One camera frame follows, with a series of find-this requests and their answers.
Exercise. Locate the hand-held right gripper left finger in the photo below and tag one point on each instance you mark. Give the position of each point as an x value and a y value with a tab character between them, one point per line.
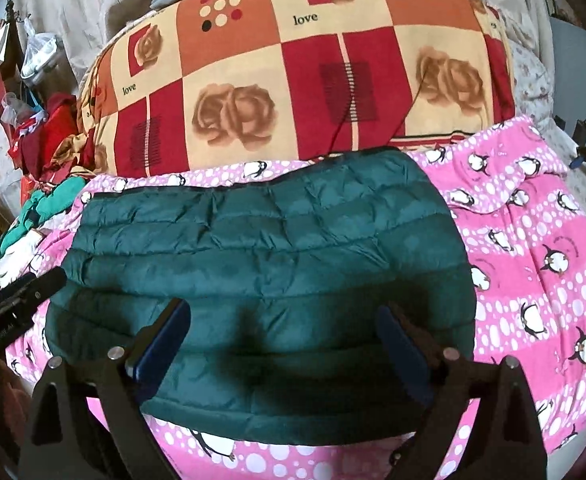
160	350

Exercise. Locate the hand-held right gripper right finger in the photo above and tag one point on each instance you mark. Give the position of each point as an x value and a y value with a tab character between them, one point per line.
403	360

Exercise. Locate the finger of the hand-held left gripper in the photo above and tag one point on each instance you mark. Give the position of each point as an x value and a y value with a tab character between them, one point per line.
33	287

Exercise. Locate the green quilted jacket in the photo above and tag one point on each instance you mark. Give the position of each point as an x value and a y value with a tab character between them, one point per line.
273	240

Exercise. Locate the pile of red clothes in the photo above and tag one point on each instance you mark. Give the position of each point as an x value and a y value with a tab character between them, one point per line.
53	135

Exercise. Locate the person's left hand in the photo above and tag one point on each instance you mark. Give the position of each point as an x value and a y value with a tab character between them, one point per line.
8	390

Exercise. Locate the white printed cloth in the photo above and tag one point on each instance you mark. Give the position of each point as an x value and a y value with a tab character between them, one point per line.
18	255

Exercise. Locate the teal green garment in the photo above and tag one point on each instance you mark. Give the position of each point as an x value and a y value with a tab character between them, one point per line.
48	205

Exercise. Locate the pink penguin blanket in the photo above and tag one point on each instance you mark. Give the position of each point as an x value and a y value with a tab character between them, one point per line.
523	240

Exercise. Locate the clear plastic bag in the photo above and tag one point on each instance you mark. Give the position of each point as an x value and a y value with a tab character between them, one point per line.
13	107
38	45

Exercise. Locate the metal pot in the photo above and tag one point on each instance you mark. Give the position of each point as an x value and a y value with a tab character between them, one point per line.
48	77

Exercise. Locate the checkered rose print quilt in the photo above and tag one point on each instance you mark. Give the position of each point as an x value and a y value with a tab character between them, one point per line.
253	45

